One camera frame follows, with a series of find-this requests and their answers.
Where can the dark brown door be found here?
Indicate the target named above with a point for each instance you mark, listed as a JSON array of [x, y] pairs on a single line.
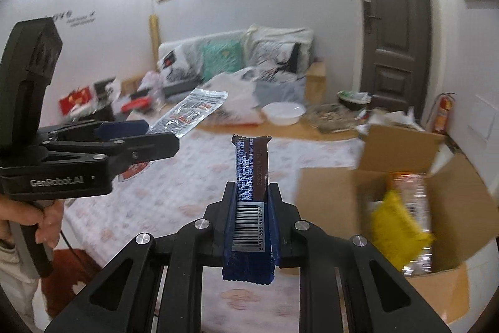
[[393, 24]]

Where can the small brown cardboard box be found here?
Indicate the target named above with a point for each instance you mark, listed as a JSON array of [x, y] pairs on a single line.
[[315, 83]]

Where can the clear plastic tray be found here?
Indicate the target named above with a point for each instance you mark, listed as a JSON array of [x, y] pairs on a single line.
[[331, 118]]

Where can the person's left hand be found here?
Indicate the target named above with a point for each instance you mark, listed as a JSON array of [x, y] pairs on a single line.
[[48, 223]]

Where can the red rug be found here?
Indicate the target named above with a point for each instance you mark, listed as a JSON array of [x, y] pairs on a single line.
[[66, 278]]

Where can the teal pillow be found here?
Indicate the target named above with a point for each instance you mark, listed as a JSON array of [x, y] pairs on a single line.
[[222, 60]]

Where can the person's white clothing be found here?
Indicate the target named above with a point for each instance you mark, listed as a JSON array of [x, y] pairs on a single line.
[[15, 278]]

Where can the white wall panel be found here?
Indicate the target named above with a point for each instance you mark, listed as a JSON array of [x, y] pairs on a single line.
[[481, 118]]

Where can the white plastic bag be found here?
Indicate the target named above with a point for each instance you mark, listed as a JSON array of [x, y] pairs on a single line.
[[234, 99]]

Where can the red gift box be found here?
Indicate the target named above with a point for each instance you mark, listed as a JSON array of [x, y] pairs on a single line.
[[76, 101]]

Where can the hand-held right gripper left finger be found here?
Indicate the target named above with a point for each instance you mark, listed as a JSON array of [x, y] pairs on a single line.
[[229, 212]]

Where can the red fire extinguisher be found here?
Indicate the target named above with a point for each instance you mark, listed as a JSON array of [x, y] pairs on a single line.
[[442, 114]]

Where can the silver packet with red label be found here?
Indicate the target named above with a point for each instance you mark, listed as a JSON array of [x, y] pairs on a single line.
[[187, 110]]

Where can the clear plastic bag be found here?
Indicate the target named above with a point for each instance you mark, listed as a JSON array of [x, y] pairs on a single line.
[[153, 89]]

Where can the white plastic bowl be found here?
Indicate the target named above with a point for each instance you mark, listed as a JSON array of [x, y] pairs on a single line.
[[282, 112]]

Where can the pink printed white tablecloth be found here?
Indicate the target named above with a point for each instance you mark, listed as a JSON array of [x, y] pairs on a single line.
[[195, 177]]

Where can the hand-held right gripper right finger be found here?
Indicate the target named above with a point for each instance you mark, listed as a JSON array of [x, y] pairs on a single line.
[[275, 231]]

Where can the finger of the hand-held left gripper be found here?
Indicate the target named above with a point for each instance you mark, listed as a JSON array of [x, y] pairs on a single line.
[[156, 147], [121, 128]]

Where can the white black print pillow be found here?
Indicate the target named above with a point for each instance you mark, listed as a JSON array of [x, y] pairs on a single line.
[[179, 67]]

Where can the white covered sofa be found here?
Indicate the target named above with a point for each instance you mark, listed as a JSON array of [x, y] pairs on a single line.
[[183, 44]]

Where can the orange clear snack packet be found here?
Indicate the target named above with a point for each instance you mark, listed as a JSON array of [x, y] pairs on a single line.
[[413, 192]]

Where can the yellow snack packet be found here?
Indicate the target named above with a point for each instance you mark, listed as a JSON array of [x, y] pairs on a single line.
[[393, 231]]

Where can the black wall lettering decal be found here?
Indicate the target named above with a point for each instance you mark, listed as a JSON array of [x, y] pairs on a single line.
[[74, 17]]

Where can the green bowl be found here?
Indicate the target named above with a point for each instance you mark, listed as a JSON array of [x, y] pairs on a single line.
[[353, 101]]

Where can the white crumpled papers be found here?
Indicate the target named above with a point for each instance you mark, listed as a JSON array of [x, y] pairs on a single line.
[[390, 118]]

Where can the dark blue snack bar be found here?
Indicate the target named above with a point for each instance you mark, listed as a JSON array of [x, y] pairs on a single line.
[[249, 177]]

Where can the white tree print pillow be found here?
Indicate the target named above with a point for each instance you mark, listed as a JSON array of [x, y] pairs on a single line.
[[269, 48]]

